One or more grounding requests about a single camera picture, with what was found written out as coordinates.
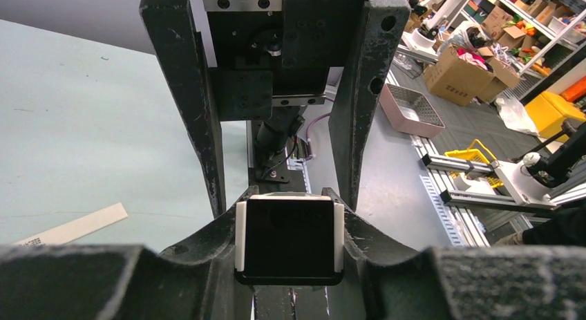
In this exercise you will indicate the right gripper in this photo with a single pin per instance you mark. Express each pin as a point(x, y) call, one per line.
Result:
point(267, 52)

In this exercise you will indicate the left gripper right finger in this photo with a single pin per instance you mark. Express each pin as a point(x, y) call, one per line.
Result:
point(385, 279)

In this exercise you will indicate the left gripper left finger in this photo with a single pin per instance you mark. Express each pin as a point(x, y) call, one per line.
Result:
point(192, 279)

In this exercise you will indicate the white remote control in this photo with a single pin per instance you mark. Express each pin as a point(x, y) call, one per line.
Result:
point(290, 239)

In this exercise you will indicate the white battery cover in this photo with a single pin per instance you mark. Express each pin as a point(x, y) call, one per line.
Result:
point(75, 229)

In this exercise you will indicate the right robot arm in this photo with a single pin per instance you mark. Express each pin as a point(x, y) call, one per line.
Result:
point(274, 139)

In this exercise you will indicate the pink metal tray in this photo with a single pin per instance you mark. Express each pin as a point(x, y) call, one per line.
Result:
point(410, 112)

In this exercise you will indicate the yellow basket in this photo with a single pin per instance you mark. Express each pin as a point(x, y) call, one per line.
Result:
point(468, 180)

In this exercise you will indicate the cardboard box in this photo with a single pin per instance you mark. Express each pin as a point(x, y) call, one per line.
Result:
point(460, 76)

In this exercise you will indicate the white cable duct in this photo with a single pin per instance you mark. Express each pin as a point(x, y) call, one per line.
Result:
point(444, 213)

